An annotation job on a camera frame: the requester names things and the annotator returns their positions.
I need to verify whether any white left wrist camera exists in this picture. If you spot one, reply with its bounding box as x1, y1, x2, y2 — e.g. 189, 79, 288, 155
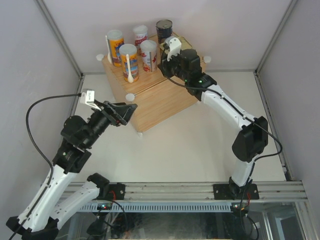
79, 89, 100, 110

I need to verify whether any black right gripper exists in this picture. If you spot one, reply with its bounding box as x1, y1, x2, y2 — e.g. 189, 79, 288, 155
157, 49, 189, 84

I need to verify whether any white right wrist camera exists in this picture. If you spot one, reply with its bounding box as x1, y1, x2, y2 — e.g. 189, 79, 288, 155
164, 36, 182, 62

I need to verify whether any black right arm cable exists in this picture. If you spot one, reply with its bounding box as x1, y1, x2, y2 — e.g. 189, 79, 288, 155
159, 44, 284, 216

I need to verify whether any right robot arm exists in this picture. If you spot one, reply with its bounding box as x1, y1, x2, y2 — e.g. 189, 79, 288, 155
159, 49, 268, 200

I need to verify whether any black left base bracket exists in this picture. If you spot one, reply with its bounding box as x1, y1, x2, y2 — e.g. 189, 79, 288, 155
93, 182, 126, 201

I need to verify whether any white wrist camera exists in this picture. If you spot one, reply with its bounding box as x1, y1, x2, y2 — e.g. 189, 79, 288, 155
79, 89, 100, 110
164, 36, 182, 62

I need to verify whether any wooden box counter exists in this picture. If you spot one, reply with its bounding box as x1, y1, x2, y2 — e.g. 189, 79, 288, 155
102, 55, 198, 133

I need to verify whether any black right base bracket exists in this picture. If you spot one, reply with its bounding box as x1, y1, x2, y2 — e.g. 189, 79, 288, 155
213, 183, 260, 200

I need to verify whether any black base bracket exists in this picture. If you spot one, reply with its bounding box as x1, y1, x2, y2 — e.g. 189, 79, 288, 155
93, 182, 126, 201
213, 183, 260, 200

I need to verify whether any orange tall can with spoon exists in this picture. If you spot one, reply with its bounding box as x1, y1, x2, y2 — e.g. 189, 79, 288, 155
105, 29, 124, 67

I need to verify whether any grey perforated cable tray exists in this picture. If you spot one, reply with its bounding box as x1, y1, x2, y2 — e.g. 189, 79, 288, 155
78, 202, 232, 213

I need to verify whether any blue rectangular spam tin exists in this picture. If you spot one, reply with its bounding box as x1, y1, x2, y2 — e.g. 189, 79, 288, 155
177, 36, 193, 50

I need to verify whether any teal rectangular tin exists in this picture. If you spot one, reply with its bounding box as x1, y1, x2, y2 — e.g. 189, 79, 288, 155
159, 42, 165, 56

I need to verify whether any white red tall can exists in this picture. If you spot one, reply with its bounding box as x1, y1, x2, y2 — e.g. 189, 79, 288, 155
132, 24, 148, 50

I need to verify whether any orange can with white spoon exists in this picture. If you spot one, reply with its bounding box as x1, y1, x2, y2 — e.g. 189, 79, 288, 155
119, 44, 139, 83

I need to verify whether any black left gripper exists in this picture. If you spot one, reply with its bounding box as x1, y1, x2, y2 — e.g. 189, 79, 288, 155
82, 99, 137, 149

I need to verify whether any aluminium frame rail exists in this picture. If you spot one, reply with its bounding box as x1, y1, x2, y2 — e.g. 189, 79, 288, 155
115, 181, 307, 202

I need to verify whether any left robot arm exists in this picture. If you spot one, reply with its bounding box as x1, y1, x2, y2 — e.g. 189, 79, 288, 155
6, 101, 138, 240

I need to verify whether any silver round tin can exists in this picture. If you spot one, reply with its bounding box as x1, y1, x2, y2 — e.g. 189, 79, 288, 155
156, 19, 173, 44

